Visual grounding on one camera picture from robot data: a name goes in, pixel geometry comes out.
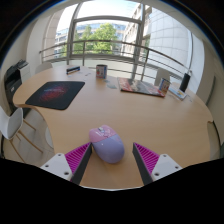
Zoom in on red and black magazine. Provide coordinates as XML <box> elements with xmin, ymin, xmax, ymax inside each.
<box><xmin>117</xmin><ymin>76</ymin><xmax>167</xmax><ymax>98</ymax></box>

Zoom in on black whiteboard eraser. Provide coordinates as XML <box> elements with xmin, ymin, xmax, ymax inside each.
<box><xmin>65</xmin><ymin>65</ymin><xmax>81</xmax><ymax>75</ymax></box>

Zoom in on black mouse pad red print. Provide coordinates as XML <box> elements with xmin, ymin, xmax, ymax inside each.
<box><xmin>25</xmin><ymin>80</ymin><xmax>86</xmax><ymax>111</ymax></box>

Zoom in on white round table base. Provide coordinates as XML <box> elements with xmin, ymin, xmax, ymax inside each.
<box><xmin>44</xmin><ymin>126</ymin><xmax>55</xmax><ymax>150</ymax></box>

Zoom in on light blue booklet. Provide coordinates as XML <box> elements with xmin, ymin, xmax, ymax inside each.
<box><xmin>168</xmin><ymin>85</ymin><xmax>188</xmax><ymax>101</ymax></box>

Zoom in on pink and lilac computer mouse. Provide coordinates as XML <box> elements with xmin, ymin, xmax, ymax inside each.
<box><xmin>88</xmin><ymin>124</ymin><xmax>126</xmax><ymax>164</ymax></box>

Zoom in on white chair with wooden legs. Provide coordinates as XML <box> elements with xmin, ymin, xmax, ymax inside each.
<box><xmin>0</xmin><ymin>105</ymin><xmax>44</xmax><ymax>163</ymax></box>

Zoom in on strawberry print mug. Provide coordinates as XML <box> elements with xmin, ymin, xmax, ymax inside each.
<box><xmin>95</xmin><ymin>64</ymin><xmax>108</xmax><ymax>80</ymax></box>

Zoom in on black upright speaker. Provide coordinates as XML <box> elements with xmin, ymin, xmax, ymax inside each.
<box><xmin>179</xmin><ymin>72</ymin><xmax>192</xmax><ymax>93</ymax></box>

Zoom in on white shell chair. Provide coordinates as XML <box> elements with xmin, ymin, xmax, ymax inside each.
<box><xmin>154</xmin><ymin>68</ymin><xmax>172</xmax><ymax>87</ymax></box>
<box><xmin>34</xmin><ymin>61</ymin><xmax>54</xmax><ymax>75</ymax></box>

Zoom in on black and white office printer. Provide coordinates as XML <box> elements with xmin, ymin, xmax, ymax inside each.
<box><xmin>3</xmin><ymin>59</ymin><xmax>32</xmax><ymax>116</ymax></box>

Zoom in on small printed can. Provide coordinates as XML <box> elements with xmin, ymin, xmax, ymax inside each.
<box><xmin>158</xmin><ymin>78</ymin><xmax>171</xmax><ymax>94</ymax></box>

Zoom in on grey metal balcony railing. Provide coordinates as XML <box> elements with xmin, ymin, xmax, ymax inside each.
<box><xmin>38</xmin><ymin>39</ymin><xmax>193</xmax><ymax>81</ymax></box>

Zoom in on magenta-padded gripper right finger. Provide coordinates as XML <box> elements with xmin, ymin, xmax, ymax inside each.
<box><xmin>132</xmin><ymin>142</ymin><xmax>184</xmax><ymax>186</ymax></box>

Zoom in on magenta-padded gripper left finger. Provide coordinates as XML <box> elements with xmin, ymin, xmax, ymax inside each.
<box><xmin>40</xmin><ymin>142</ymin><xmax>93</xmax><ymax>185</ymax></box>

